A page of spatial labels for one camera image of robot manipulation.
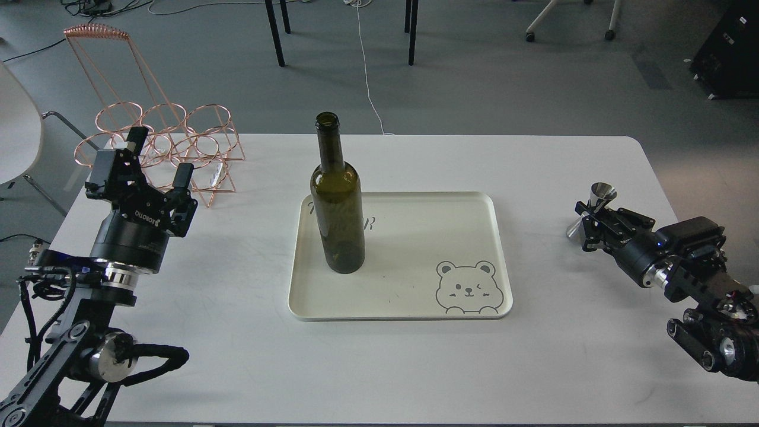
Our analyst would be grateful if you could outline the white office chair base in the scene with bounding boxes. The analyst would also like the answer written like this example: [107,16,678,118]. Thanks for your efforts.
[523,1,624,43]

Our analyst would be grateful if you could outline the cream bear serving tray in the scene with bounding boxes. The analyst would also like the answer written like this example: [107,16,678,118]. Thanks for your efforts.
[288,192,514,321]

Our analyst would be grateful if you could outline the black table legs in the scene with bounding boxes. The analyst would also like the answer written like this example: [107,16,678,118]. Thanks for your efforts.
[263,1,383,69]

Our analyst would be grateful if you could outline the black equipment case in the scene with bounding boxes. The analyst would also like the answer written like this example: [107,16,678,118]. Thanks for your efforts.
[690,1,758,99]

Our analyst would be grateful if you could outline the copper wire bottle rack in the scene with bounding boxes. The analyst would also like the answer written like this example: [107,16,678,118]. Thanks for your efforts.
[64,23,246,206]

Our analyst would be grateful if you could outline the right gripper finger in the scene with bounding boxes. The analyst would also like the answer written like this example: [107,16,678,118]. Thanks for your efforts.
[578,215,597,252]
[575,200,618,221]

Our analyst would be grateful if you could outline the white floor cable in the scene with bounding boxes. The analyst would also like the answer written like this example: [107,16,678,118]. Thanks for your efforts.
[344,0,395,136]

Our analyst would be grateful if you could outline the dark green wine bottle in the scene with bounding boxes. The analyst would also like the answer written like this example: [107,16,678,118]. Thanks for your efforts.
[310,111,365,274]

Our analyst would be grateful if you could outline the black floor cables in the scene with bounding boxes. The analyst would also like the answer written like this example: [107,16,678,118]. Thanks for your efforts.
[0,0,155,63]

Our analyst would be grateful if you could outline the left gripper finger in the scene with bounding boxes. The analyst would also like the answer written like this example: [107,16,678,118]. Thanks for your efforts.
[166,163,194,208]
[85,126,149,202]

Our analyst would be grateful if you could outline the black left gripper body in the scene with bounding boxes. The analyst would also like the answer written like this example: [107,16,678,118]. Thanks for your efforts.
[90,190,198,274]

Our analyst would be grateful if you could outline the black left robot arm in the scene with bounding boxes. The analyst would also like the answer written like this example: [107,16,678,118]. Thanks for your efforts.
[2,125,198,426]

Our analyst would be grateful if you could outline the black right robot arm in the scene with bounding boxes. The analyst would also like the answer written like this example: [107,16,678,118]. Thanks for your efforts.
[575,202,758,382]

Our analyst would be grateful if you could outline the white chair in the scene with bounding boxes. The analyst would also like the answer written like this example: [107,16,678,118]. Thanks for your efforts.
[1,65,87,216]

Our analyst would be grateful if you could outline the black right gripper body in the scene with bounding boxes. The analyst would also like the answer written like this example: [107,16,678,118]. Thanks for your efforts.
[594,208,666,288]

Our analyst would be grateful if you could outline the steel double jigger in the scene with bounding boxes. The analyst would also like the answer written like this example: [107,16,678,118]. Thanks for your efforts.
[566,182,617,244]

